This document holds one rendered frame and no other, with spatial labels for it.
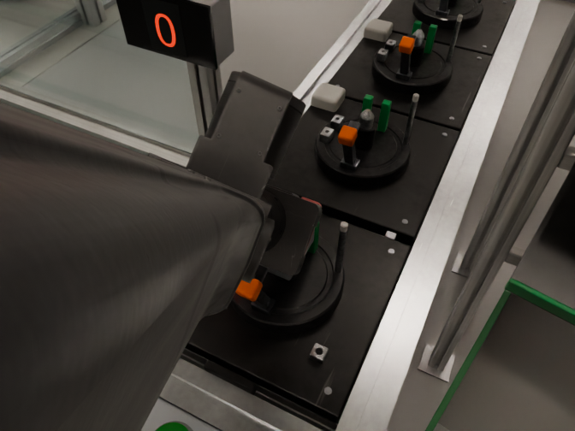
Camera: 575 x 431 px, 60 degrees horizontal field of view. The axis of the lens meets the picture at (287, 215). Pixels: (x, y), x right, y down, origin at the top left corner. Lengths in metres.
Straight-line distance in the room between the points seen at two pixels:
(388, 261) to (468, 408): 0.20
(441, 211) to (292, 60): 0.59
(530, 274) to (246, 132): 0.21
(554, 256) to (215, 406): 0.35
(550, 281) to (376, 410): 0.25
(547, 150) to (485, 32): 0.72
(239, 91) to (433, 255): 0.42
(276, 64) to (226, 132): 0.85
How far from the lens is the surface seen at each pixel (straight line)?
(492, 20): 1.17
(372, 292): 0.61
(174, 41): 0.59
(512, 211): 0.45
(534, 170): 0.42
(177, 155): 0.79
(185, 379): 0.57
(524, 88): 1.19
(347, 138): 0.64
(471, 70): 0.99
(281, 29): 1.29
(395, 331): 0.60
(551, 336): 0.50
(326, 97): 0.84
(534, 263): 0.38
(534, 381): 0.51
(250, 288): 0.48
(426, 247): 0.67
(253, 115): 0.32
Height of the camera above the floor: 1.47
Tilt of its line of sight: 49 degrees down
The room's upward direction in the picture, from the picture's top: straight up
